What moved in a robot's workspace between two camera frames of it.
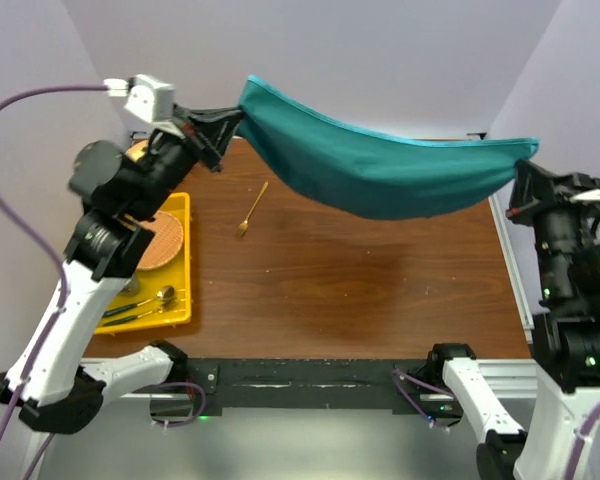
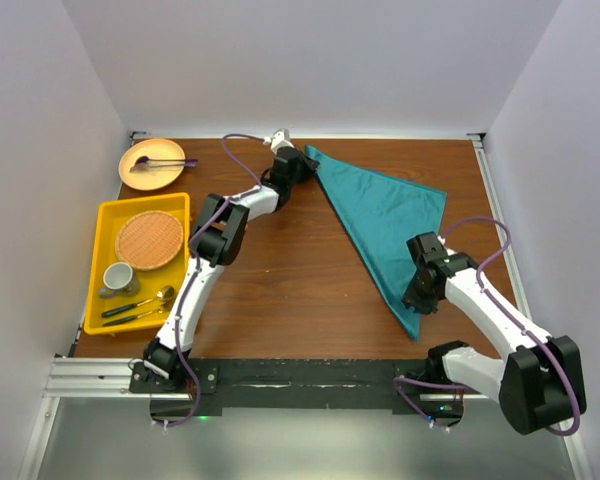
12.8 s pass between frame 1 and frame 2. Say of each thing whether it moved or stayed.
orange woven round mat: stayed
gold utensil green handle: stayed
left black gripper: moved
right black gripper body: moved
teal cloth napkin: moved
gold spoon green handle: stayed
